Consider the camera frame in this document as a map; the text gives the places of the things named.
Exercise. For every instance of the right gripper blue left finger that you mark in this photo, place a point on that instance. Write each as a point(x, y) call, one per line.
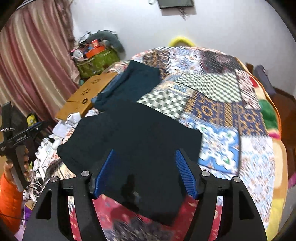
point(100, 172)

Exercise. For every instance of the dark teal folded garment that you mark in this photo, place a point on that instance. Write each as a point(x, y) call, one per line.
point(137, 80)

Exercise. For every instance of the grey bag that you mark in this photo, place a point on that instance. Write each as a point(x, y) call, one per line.
point(261, 74)

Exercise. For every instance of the orange jacket sleeve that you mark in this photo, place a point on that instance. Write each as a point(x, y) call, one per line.
point(10, 205)

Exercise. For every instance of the person left hand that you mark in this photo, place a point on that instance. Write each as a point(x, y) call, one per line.
point(16, 167)

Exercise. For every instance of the grey neck pillow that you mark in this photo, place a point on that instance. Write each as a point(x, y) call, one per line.
point(110, 39)

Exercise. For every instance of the white cloth pile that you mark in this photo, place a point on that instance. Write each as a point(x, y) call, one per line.
point(63, 126)

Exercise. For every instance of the orange box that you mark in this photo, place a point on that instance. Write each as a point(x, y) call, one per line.
point(95, 51)

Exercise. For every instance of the green fabric storage box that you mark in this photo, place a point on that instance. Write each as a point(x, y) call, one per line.
point(97, 64)

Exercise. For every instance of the blue folded jeans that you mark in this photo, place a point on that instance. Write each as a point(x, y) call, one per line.
point(108, 87)

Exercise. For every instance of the small black wall monitor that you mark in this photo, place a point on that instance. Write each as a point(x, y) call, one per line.
point(166, 4)

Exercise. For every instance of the pink striped curtain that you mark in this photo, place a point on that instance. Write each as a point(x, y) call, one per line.
point(37, 72)

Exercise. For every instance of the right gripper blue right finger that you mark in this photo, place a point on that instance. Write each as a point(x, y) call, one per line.
point(189, 172)

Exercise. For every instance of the wooden lap desk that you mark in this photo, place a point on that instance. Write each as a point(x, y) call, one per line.
point(80, 101)

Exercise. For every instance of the black pants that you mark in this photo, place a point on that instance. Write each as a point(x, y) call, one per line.
point(145, 177)

